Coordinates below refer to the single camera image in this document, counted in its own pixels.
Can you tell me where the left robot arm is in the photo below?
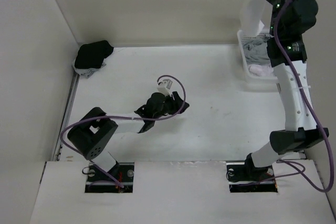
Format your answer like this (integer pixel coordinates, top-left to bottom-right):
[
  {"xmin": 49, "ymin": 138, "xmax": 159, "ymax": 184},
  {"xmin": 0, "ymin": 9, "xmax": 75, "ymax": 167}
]
[{"xmin": 67, "ymin": 91, "xmax": 190, "ymax": 182}]

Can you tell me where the white tank top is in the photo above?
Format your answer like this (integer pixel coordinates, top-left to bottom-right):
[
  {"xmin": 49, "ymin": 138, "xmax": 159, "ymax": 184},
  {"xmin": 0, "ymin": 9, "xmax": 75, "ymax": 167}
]
[{"xmin": 239, "ymin": 0, "xmax": 266, "ymax": 37}]

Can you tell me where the folded grey tank top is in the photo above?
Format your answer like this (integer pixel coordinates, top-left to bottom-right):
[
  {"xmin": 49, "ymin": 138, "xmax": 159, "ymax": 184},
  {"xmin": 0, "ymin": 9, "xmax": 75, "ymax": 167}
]
[{"xmin": 72, "ymin": 61, "xmax": 106, "ymax": 79}]

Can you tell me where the pale pink tank top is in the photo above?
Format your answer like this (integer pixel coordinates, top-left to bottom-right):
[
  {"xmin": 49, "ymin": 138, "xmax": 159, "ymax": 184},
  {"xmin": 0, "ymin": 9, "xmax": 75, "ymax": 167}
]
[{"xmin": 248, "ymin": 64, "xmax": 274, "ymax": 77}]

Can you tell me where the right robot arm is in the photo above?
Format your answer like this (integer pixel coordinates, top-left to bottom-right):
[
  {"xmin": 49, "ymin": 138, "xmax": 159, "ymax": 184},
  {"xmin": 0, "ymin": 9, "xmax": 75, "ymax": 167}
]
[{"xmin": 243, "ymin": 0, "xmax": 329, "ymax": 180}]

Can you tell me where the grey tank top in basket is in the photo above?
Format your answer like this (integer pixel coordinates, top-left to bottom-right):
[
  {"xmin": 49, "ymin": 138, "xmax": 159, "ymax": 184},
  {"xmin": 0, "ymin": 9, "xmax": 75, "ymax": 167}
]
[{"xmin": 243, "ymin": 37, "xmax": 270, "ymax": 65}]

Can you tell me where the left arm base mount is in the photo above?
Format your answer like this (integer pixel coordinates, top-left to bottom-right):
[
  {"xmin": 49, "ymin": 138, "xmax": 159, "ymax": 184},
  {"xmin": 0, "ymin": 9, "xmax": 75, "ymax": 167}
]
[{"xmin": 82, "ymin": 163, "xmax": 135, "ymax": 194}]

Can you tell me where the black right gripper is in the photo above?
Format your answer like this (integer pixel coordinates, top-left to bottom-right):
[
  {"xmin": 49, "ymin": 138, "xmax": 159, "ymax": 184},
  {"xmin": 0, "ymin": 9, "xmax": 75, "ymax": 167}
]
[{"xmin": 264, "ymin": 0, "xmax": 313, "ymax": 37}]

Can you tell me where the folded black tank top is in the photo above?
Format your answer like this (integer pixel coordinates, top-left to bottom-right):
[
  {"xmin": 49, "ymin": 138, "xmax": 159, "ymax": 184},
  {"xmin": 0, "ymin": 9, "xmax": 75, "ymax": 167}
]
[{"xmin": 74, "ymin": 40, "xmax": 114, "ymax": 69}]

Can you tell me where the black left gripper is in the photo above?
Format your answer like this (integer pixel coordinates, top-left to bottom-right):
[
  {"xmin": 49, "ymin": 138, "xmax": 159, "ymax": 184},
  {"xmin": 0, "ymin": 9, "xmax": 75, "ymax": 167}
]
[{"xmin": 153, "ymin": 91, "xmax": 188, "ymax": 120}]

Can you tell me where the white plastic laundry basket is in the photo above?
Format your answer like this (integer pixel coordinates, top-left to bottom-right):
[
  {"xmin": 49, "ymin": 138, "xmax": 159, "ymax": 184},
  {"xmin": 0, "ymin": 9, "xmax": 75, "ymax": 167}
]
[{"xmin": 237, "ymin": 29, "xmax": 277, "ymax": 84}]

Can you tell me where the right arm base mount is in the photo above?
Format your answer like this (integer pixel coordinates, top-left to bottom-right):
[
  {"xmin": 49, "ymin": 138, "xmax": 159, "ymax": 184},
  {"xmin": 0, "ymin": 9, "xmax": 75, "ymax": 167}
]
[{"xmin": 226, "ymin": 162, "xmax": 278, "ymax": 193}]

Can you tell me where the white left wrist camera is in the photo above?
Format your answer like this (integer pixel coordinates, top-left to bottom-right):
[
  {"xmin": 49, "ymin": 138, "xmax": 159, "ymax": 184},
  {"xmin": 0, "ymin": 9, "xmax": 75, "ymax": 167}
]
[{"xmin": 157, "ymin": 79, "xmax": 173, "ymax": 97}]

